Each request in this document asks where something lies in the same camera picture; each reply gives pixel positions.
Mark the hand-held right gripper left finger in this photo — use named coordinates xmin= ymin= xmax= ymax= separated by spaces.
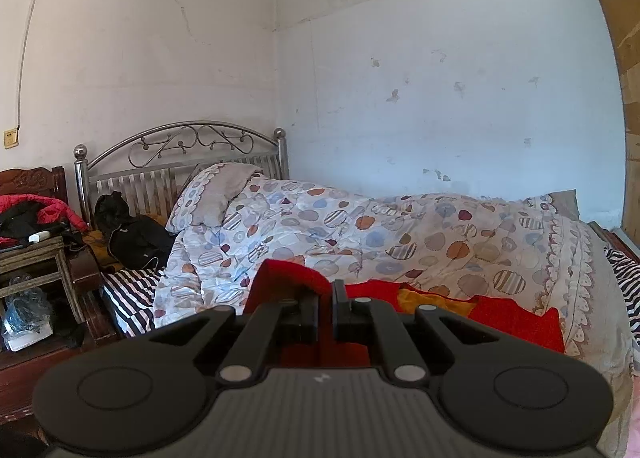
xmin=147 ymin=282 xmax=321 ymax=386

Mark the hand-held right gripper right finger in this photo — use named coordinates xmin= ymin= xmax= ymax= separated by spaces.
xmin=331 ymin=279 xmax=506 ymax=386

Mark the red sweater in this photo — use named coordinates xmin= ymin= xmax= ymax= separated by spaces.
xmin=242 ymin=259 xmax=566 ymax=369

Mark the orange garment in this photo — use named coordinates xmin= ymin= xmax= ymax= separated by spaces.
xmin=397 ymin=288 xmax=476 ymax=321

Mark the circle-patterned white quilt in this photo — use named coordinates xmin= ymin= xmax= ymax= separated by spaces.
xmin=152 ymin=177 xmax=636 ymax=458

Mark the patterned grey pillow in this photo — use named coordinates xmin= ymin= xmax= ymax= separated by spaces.
xmin=165 ymin=163 xmax=264 ymax=234

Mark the metal bed headboard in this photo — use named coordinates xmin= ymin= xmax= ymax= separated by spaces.
xmin=74 ymin=121 xmax=290 ymax=234

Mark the black white striped bed sheet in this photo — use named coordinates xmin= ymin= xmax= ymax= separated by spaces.
xmin=100 ymin=245 xmax=640 ymax=339

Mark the black jacket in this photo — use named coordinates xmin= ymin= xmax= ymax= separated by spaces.
xmin=93 ymin=191 xmax=176 ymax=270

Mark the mustard yellow cloth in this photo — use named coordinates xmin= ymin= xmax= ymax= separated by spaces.
xmin=82 ymin=230 xmax=126 ymax=269

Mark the plain grey pillow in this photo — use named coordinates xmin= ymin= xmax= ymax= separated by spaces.
xmin=547 ymin=189 xmax=581 ymax=221

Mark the red padded jacket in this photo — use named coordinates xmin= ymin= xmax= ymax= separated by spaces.
xmin=0 ymin=194 xmax=88 ymax=249

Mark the clear plastic bag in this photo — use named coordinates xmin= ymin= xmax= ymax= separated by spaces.
xmin=2 ymin=288 xmax=53 ymax=351

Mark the small wooden stool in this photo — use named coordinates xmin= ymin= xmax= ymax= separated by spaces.
xmin=0 ymin=235 xmax=86 ymax=324

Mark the dark carved wooden bench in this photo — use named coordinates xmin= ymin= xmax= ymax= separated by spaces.
xmin=0 ymin=165 xmax=121 ymax=389

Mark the worn wooden board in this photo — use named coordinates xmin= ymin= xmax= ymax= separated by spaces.
xmin=572 ymin=0 xmax=640 ymax=239

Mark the wall cable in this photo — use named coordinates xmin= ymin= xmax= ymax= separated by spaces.
xmin=15 ymin=0 xmax=58 ymax=129

